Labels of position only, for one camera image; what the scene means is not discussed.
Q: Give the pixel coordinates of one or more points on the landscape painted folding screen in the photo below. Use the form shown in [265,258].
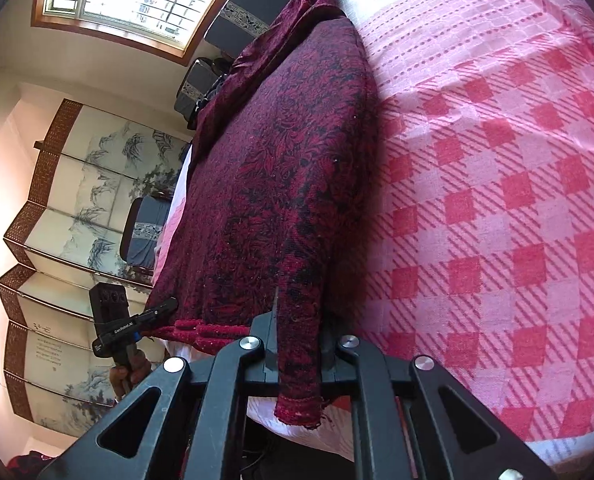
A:
[77,240]

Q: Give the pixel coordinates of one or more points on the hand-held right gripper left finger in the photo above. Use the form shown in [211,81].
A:
[227,385]

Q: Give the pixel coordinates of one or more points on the dark grey sofa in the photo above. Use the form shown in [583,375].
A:
[194,87]

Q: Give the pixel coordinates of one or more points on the red cloth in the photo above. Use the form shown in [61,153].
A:
[24,462]

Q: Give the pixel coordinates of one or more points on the dark chair near screen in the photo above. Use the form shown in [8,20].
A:
[144,232]

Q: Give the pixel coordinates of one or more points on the red black floral knit sweater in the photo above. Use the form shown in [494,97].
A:
[277,170]

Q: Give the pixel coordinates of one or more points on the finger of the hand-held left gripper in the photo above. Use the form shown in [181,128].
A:
[158,310]

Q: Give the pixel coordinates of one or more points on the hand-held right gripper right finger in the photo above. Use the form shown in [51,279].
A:
[377,395]

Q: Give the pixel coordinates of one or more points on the person's left hand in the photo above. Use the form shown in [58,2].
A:
[127,372]

